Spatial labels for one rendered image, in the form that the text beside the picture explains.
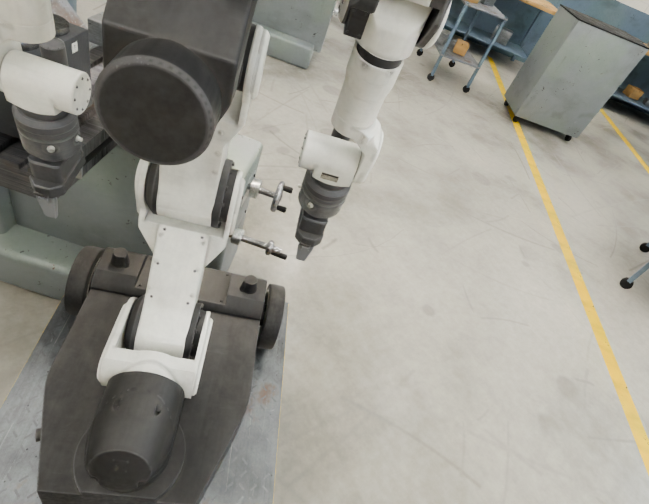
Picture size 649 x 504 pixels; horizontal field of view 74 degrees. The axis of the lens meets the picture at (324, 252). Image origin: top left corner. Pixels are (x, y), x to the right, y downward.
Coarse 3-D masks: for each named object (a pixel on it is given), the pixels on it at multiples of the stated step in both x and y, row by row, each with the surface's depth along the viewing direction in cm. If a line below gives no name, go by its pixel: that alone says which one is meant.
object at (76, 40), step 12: (60, 24) 92; (72, 24) 96; (60, 36) 91; (72, 36) 93; (84, 36) 96; (24, 48) 83; (36, 48) 85; (72, 48) 93; (84, 48) 98; (72, 60) 95; (84, 60) 99; (0, 96) 86; (0, 108) 88; (0, 120) 90; (12, 120) 90; (0, 132) 92; (12, 132) 92
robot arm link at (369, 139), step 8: (336, 112) 66; (336, 120) 66; (376, 120) 68; (336, 128) 67; (344, 128) 66; (352, 128) 65; (360, 128) 66; (368, 128) 66; (376, 128) 68; (352, 136) 67; (360, 136) 67; (368, 136) 67; (376, 136) 68; (360, 144) 68; (368, 144) 68; (376, 144) 68; (368, 152) 69; (376, 152) 69; (360, 160) 72; (368, 160) 70; (360, 168) 72; (368, 168) 72; (360, 176) 74
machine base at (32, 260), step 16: (16, 224) 164; (0, 240) 157; (16, 240) 159; (32, 240) 161; (48, 240) 164; (64, 240) 166; (0, 256) 156; (16, 256) 156; (32, 256) 157; (48, 256) 159; (64, 256) 161; (0, 272) 162; (16, 272) 161; (32, 272) 159; (48, 272) 158; (64, 272) 157; (32, 288) 166; (48, 288) 164; (64, 288) 163
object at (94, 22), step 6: (102, 12) 131; (90, 18) 126; (96, 18) 127; (90, 24) 127; (96, 24) 127; (90, 30) 128; (96, 30) 128; (90, 36) 129; (96, 36) 129; (96, 42) 130
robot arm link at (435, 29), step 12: (348, 0) 52; (360, 0) 51; (372, 0) 51; (408, 0) 50; (420, 0) 50; (432, 0) 50; (444, 0) 50; (348, 12) 53; (372, 12) 52; (432, 12) 54; (444, 12) 51; (432, 24) 52; (444, 24) 54; (420, 36) 57; (432, 36) 54
